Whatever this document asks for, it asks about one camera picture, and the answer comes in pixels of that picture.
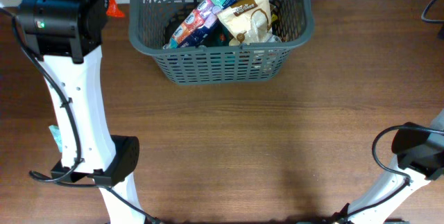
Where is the orange pasta packet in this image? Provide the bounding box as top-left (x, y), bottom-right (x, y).
top-left (106, 0), bottom-right (126, 18)

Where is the Kleenex tissue box pack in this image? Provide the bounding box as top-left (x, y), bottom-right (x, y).
top-left (163, 0), bottom-right (237, 49)

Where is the green Nescafe bag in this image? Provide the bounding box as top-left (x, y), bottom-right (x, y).
top-left (203, 13), bottom-right (282, 47)

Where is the beige Pantree snack bag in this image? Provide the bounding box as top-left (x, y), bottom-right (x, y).
top-left (217, 0), bottom-right (281, 46)

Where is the small mint green packet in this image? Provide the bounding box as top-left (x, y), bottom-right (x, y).
top-left (49, 125), bottom-right (63, 153)

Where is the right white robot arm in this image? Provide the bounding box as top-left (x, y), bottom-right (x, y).
top-left (331, 112), bottom-right (443, 224)

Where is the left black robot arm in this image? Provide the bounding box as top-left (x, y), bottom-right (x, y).
top-left (12, 0), bottom-right (157, 223)

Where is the grey plastic basket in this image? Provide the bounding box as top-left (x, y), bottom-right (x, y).
top-left (129, 0), bottom-right (314, 85)

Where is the right black cable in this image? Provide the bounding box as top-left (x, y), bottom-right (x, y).
top-left (341, 0), bottom-right (444, 220)

